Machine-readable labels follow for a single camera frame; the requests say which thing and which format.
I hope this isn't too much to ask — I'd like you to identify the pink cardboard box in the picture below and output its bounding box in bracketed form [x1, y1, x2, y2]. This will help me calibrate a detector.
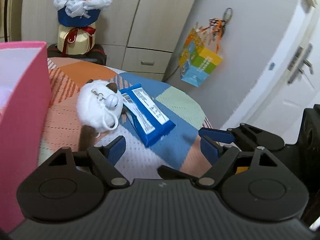
[1, 41, 52, 233]

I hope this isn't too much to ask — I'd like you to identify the beige wardrobe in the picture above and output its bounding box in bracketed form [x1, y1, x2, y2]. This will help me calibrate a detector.
[6, 0, 195, 81]

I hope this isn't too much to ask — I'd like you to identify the white brown plush toy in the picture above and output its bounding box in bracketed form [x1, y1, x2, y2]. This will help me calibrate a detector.
[76, 79, 123, 151]

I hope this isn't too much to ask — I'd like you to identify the white door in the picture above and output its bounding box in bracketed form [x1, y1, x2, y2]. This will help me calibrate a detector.
[222, 0, 319, 144]

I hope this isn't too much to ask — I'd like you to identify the patchwork knit blanket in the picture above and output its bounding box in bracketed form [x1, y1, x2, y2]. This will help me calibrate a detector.
[37, 56, 221, 181]

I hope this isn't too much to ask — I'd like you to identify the metal door handle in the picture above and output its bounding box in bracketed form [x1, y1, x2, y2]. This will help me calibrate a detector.
[287, 43, 314, 85]

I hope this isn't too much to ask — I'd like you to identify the blue tissue pack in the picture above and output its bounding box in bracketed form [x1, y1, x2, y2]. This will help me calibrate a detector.
[120, 83, 176, 147]

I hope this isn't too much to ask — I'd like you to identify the colourful striped gift bag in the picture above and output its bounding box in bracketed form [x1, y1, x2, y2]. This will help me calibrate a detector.
[178, 7, 233, 87]

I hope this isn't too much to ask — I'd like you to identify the gold flower bouquet blue wrap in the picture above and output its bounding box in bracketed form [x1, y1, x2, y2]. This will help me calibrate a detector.
[52, 0, 113, 27]

